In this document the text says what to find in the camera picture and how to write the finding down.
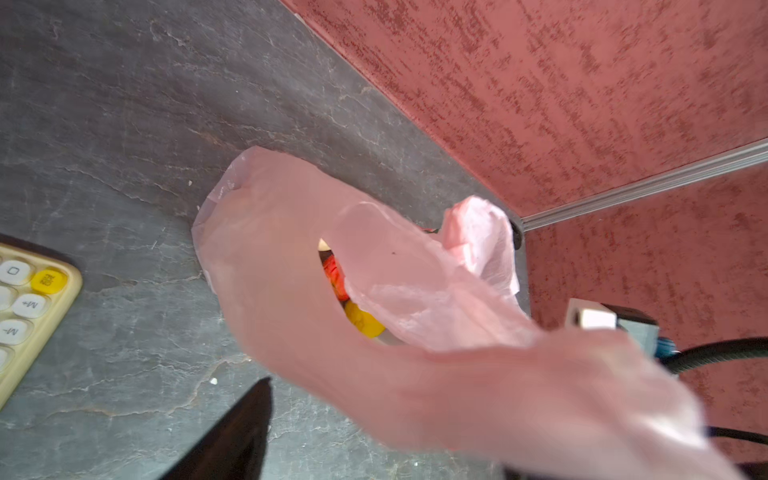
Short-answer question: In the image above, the yellow fake banana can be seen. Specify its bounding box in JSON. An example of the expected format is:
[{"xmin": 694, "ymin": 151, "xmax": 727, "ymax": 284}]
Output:
[{"xmin": 344, "ymin": 300, "xmax": 386, "ymax": 338}]

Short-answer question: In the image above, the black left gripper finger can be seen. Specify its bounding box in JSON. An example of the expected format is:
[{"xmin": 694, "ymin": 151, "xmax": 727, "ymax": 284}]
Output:
[{"xmin": 162, "ymin": 377, "xmax": 273, "ymax": 480}]

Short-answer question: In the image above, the pink plastic bag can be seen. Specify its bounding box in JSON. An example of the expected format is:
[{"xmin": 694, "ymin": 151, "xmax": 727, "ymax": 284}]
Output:
[{"xmin": 193, "ymin": 147, "xmax": 740, "ymax": 479}]

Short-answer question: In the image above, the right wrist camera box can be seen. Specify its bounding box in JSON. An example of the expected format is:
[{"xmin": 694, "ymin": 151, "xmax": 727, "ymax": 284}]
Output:
[{"xmin": 565, "ymin": 298, "xmax": 660, "ymax": 358}]

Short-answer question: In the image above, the black corrugated cable conduit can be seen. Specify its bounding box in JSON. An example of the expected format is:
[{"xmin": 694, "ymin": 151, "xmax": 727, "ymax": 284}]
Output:
[{"xmin": 659, "ymin": 337, "xmax": 768, "ymax": 376}]

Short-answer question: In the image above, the cream yellow calculator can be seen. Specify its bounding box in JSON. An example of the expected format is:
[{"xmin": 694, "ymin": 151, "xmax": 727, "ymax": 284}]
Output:
[{"xmin": 1, "ymin": 243, "xmax": 83, "ymax": 404}]

